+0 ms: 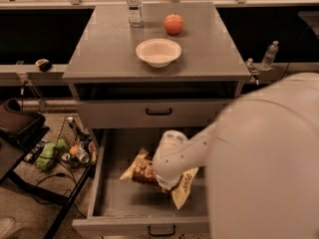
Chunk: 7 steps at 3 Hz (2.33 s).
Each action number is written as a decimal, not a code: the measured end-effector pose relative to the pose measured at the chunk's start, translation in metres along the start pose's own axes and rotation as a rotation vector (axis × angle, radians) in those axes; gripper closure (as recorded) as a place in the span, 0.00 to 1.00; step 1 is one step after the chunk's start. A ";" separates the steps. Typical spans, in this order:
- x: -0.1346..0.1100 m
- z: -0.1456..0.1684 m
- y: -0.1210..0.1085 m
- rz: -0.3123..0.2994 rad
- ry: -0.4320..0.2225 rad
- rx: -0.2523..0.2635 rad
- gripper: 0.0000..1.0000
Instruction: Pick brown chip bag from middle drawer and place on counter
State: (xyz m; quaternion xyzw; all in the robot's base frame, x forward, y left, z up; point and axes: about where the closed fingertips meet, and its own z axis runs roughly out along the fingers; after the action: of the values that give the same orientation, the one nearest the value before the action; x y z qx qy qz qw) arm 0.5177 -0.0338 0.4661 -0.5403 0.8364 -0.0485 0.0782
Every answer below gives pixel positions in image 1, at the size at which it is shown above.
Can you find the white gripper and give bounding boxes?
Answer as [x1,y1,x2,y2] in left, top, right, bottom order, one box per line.
[152,130,187,190]

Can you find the brown chip bag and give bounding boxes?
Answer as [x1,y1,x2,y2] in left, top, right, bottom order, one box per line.
[120,147,198,210]

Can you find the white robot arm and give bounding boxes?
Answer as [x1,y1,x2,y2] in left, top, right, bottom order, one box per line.
[153,73,319,239]

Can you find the closed grey upper drawer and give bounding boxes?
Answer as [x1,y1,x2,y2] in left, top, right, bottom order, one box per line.
[77,99,230,129]

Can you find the open grey middle drawer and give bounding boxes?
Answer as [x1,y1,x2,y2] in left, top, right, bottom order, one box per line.
[73,127,209,238]

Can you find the grey drawer cabinet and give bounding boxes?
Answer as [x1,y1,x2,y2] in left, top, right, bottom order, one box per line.
[62,1,251,147]

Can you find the green bag on floor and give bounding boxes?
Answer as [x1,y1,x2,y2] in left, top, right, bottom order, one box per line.
[35,142,57,172]

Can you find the clear water bottle on counter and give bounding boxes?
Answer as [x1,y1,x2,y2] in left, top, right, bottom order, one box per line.
[127,0,144,27]

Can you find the white bowl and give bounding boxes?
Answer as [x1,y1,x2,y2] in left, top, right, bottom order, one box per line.
[136,39,181,68]

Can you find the metal clamp on ledge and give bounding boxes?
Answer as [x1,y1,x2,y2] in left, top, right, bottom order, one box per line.
[245,58,260,85]

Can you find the red apple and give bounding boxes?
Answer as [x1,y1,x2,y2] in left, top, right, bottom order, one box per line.
[163,14,183,35]

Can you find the small water bottle on ledge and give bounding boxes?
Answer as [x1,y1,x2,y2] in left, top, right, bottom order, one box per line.
[260,41,279,71]

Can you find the black side table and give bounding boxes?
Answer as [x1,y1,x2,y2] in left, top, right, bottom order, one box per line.
[0,124,96,239]

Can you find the brown box on table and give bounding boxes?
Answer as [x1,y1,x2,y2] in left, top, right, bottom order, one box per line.
[0,99,46,149]

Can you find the black yellow tape measure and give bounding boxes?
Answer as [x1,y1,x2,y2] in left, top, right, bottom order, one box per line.
[35,59,52,72]

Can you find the white shoe bottom left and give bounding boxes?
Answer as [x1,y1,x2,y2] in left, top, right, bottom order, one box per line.
[0,217,16,239]

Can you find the wire basket with cans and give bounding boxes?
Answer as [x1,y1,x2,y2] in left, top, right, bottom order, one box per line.
[55,116,98,168]

